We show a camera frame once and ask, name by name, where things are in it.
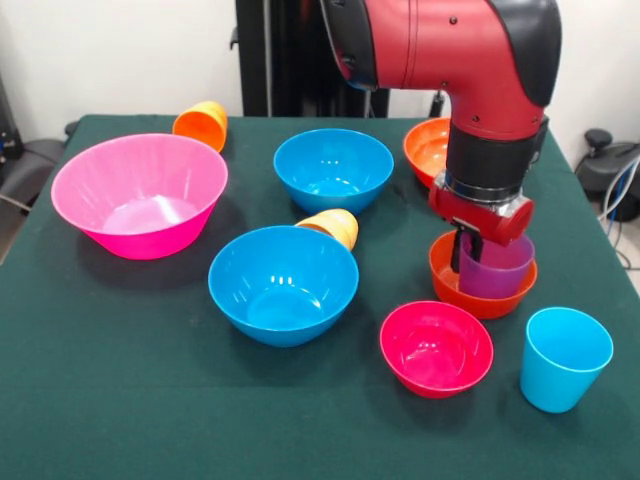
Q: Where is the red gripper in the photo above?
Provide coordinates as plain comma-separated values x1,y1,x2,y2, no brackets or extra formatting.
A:
428,169,535,274

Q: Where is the purple cup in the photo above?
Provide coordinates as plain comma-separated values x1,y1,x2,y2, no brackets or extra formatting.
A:
458,233,536,300

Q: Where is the small orange bowl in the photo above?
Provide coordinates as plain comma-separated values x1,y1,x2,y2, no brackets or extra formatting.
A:
428,229,539,320

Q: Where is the small crimson bowl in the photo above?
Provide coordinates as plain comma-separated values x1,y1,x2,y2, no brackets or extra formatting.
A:
379,300,495,400

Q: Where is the large orange bowl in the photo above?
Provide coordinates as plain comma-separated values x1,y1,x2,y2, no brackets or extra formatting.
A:
403,117,454,190

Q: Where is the yellow cup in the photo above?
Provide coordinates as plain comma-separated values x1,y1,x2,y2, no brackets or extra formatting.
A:
293,208,360,252

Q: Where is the blue bowl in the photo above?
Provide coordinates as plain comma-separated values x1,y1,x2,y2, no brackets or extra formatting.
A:
207,224,360,349
272,128,395,216

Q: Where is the orange cup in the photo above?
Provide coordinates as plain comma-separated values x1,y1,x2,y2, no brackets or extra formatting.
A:
172,100,229,154

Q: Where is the light blue cup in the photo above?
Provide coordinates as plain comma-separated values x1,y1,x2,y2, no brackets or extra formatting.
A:
519,306,615,414

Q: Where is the large pink bowl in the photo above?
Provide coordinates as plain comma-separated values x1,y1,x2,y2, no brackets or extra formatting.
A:
50,132,229,261

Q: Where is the dark green table cloth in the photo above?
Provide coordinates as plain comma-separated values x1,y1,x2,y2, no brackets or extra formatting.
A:
0,114,640,480

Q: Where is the black equipment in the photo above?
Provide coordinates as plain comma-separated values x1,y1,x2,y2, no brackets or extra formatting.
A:
0,74,22,166

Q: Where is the white cable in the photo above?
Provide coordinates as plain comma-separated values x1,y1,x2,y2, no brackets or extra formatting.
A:
597,154,640,271

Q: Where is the blue cable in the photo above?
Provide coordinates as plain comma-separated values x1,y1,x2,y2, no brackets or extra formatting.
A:
602,159,640,222

